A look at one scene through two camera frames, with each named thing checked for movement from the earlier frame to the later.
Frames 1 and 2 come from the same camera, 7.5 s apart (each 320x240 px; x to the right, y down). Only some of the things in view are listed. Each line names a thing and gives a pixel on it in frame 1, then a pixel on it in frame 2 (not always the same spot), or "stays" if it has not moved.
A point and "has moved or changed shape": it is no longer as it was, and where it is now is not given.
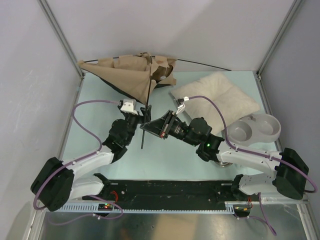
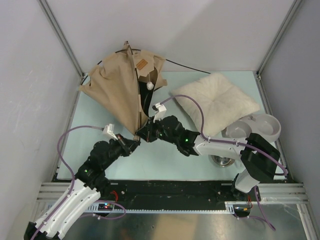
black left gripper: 140,118 → 128,146
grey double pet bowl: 253,129 stays
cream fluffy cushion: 232,102 stays
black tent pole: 177,59 → 83,81
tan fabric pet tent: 136,76 has moved or changed shape
